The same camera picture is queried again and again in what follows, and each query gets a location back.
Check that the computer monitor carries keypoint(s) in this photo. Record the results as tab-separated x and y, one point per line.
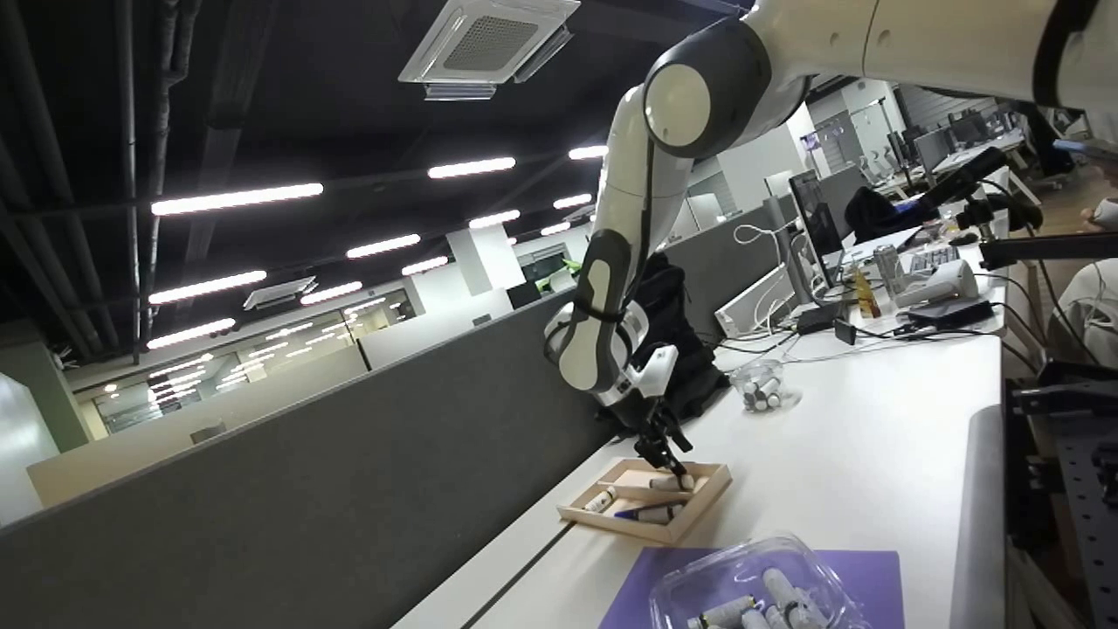
822	211

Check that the wooden two-compartment box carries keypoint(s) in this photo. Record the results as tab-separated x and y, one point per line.
630	482

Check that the ceiling air conditioner unit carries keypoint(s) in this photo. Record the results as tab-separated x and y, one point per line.
477	45

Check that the black backpack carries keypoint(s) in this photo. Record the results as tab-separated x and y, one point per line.
696	381

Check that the clear round plastic container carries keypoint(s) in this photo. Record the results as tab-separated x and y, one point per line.
762	387

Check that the grey desk partition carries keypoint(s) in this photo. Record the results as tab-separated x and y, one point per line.
333	516

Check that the blue marker pen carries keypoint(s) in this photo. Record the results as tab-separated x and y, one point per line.
650	511

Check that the small white bottle compartment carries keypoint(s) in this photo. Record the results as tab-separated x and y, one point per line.
601	502
668	482

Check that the purple paper sheet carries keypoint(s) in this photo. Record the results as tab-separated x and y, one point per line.
874	578

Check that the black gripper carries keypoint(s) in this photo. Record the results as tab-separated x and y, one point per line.
648	422

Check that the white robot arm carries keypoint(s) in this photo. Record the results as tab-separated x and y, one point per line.
740	77

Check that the clear plastic clamshell tray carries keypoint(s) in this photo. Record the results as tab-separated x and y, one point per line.
759	583

